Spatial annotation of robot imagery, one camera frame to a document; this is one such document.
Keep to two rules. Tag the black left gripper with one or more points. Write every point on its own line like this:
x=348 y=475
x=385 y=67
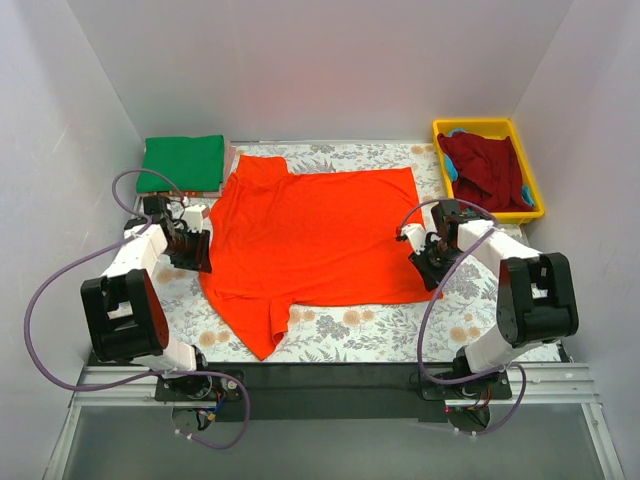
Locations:
x=195 y=250

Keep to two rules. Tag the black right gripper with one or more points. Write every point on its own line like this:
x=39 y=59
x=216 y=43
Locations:
x=427 y=265

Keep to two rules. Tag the orange t shirt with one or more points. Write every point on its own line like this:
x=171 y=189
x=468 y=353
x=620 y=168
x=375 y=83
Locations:
x=323 y=239

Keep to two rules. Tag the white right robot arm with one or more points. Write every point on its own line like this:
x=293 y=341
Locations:
x=535 y=297

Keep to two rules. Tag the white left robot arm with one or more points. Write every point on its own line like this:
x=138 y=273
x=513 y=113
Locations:
x=125 y=318

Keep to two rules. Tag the floral patterned table mat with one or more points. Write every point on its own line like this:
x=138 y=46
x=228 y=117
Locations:
x=362 y=333

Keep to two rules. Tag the folded green t shirt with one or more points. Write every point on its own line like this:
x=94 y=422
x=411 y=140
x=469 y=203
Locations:
x=157 y=154

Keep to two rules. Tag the folded pink t shirt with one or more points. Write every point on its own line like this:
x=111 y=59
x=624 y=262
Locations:
x=227 y=167

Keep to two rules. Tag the dark red t shirt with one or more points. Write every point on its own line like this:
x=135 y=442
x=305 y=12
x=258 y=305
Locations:
x=487 y=170

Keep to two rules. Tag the yellow plastic bin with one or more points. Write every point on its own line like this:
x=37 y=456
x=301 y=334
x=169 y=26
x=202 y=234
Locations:
x=483 y=161

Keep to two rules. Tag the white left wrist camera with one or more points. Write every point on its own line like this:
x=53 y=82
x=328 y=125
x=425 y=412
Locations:
x=194 y=215

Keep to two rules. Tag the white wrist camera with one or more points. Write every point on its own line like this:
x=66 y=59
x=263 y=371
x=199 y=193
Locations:
x=413 y=233
x=194 y=215

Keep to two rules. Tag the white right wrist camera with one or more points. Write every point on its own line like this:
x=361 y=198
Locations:
x=413 y=233

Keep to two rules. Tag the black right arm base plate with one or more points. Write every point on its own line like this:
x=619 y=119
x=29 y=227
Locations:
x=495 y=387

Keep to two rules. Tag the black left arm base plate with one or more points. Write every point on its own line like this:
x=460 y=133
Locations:
x=200 y=388

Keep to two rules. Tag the aluminium frame rail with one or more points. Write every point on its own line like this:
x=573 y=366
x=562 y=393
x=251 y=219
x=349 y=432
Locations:
x=339 y=421

